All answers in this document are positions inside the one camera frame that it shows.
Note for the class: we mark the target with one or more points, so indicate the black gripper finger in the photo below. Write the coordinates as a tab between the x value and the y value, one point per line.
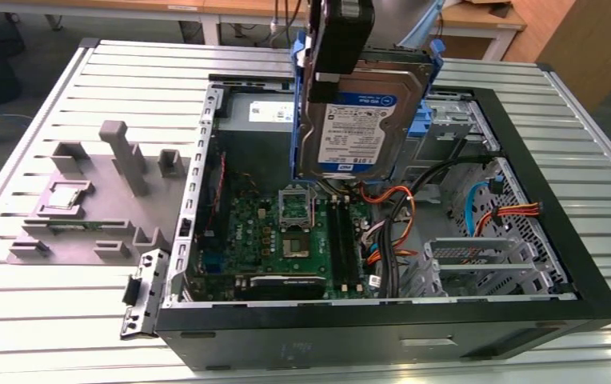
323	92

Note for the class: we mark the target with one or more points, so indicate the hard disk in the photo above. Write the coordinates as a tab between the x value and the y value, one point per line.
359	128

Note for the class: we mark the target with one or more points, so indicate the grey metal disk bay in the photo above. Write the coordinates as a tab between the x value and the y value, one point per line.
476	246

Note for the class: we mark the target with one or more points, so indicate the blue plastic drive latch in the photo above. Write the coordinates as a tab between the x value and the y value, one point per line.
422	124

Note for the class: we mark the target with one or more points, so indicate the grey power supply unit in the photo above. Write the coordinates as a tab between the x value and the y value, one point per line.
253	156

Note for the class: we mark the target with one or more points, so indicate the grey optical drive cage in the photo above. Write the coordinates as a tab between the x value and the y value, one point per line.
455	132

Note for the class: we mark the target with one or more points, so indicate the black RAM slot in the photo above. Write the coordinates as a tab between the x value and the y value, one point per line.
335	244
351	244

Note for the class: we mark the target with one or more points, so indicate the green motherboard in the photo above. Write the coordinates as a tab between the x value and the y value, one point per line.
253	236

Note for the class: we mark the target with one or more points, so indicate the CPU socket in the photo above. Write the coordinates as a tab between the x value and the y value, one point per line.
298	246

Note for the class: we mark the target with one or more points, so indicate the long wooden desk white legs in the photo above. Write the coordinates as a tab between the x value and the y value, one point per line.
141	8

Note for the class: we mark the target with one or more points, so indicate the wooden cabinet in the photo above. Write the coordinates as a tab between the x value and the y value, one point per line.
578	40

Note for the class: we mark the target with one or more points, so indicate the black graphics card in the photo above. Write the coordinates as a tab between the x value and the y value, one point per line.
279	286

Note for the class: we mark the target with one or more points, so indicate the grey plastic parts rack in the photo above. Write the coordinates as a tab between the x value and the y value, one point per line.
109	216

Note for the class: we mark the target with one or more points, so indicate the silver CPU chip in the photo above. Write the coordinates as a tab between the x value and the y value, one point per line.
66	198

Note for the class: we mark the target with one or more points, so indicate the green RAM stick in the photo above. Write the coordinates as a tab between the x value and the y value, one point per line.
82	226

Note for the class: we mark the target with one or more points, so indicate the black open PC case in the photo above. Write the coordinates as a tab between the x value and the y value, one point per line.
338	332

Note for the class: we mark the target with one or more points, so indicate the small wooden desk white frame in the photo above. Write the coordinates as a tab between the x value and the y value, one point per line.
476	20

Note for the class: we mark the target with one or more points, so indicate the grey card retainer bracket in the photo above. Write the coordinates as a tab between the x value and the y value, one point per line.
149	280

